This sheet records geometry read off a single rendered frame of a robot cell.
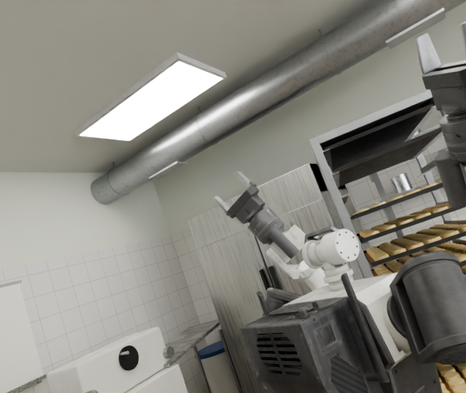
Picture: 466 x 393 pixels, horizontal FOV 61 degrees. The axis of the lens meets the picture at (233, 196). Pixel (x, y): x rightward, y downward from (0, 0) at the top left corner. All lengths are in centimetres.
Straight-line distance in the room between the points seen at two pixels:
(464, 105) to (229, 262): 321
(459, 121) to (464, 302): 28
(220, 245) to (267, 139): 140
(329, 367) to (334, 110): 371
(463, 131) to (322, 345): 41
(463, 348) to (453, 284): 9
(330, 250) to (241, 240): 286
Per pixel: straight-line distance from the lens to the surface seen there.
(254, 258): 361
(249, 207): 116
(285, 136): 443
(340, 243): 82
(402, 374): 79
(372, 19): 324
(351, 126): 152
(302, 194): 340
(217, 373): 469
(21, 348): 387
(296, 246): 115
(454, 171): 77
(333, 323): 72
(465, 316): 68
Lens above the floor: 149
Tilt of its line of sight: 9 degrees up
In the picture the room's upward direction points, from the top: 20 degrees counter-clockwise
